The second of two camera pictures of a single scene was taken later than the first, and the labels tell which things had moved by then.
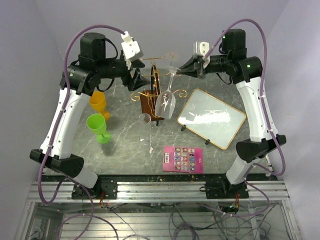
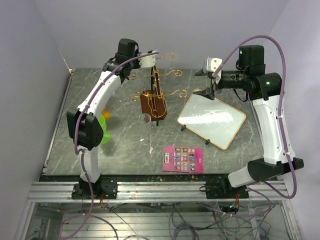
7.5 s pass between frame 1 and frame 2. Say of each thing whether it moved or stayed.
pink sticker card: stayed
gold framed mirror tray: stayed
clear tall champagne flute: stayed
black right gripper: moved
